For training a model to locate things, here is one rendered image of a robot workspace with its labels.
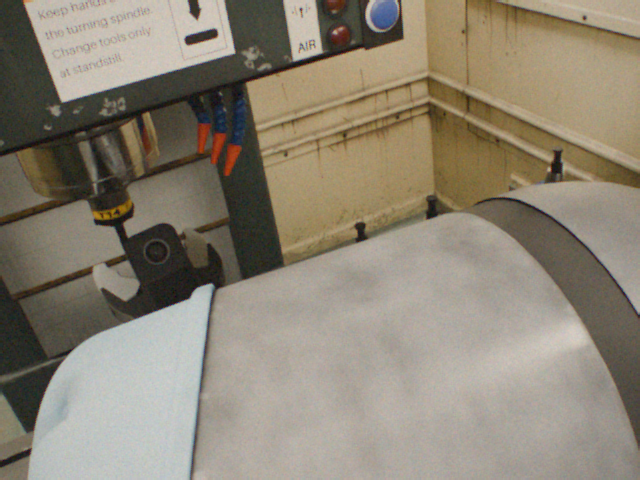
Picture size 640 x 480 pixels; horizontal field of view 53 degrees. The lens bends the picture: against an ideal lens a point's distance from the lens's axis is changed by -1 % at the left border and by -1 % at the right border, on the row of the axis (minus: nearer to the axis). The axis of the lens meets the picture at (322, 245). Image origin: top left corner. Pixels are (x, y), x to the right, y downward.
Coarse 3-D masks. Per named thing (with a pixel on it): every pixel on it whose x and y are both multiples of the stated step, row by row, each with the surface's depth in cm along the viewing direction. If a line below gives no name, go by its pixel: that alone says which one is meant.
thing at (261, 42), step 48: (0, 0) 48; (240, 0) 56; (0, 48) 49; (240, 48) 58; (288, 48) 60; (0, 96) 51; (48, 96) 53; (96, 96) 54; (144, 96) 56; (192, 96) 59; (0, 144) 53
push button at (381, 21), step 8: (376, 0) 61; (384, 0) 61; (392, 0) 61; (376, 8) 61; (384, 8) 61; (392, 8) 61; (376, 16) 61; (384, 16) 61; (392, 16) 62; (376, 24) 62; (384, 24) 62; (392, 24) 62
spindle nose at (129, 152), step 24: (144, 120) 73; (48, 144) 68; (72, 144) 68; (96, 144) 69; (120, 144) 70; (144, 144) 73; (24, 168) 72; (48, 168) 69; (72, 168) 69; (96, 168) 70; (120, 168) 71; (144, 168) 74; (48, 192) 72; (72, 192) 71; (96, 192) 71
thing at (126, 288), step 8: (104, 264) 65; (96, 272) 65; (104, 272) 64; (112, 272) 64; (96, 280) 64; (104, 280) 63; (112, 280) 63; (120, 280) 63; (128, 280) 63; (136, 280) 63; (112, 288) 62; (120, 288) 62; (128, 288) 62; (136, 288) 62; (120, 296) 61; (128, 296) 61
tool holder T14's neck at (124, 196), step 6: (114, 192) 78; (120, 192) 79; (126, 192) 80; (114, 198) 78; (120, 198) 79; (126, 198) 80; (90, 204) 79; (96, 204) 78; (102, 204) 78; (108, 204) 78; (114, 204) 78; (120, 204) 79; (132, 204) 82; (96, 210) 79; (102, 210) 78; (120, 216) 80
